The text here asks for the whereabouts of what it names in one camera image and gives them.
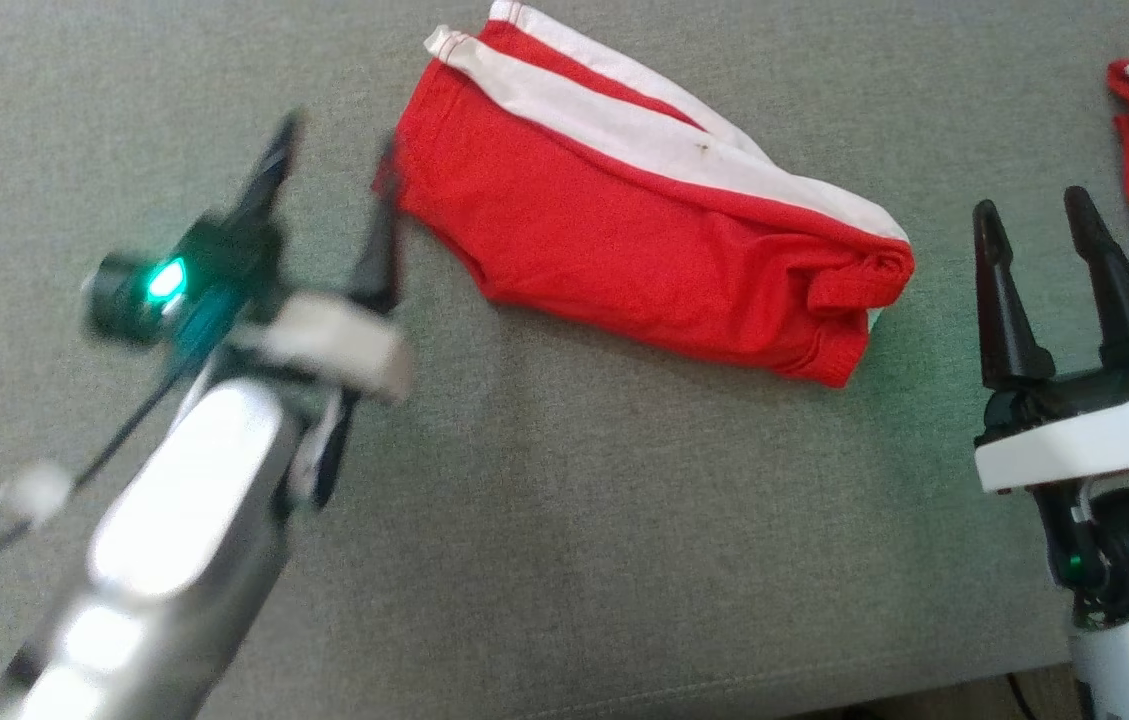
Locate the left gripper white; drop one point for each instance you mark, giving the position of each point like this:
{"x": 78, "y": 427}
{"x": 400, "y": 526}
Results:
{"x": 344, "y": 340}

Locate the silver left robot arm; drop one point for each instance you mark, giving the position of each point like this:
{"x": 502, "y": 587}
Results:
{"x": 184, "y": 500}

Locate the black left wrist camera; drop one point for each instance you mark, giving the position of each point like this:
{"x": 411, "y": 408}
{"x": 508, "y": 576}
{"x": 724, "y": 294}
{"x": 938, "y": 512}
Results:
{"x": 229, "y": 260}

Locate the red shorts with white stripe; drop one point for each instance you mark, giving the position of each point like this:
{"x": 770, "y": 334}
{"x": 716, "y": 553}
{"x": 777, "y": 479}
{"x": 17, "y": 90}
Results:
{"x": 604, "y": 230}

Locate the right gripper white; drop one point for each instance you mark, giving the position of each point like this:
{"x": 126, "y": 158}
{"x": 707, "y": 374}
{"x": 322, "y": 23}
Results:
{"x": 1084, "y": 440}

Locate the grey sofa seat cushion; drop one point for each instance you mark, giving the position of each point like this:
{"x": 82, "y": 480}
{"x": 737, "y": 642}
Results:
{"x": 574, "y": 520}

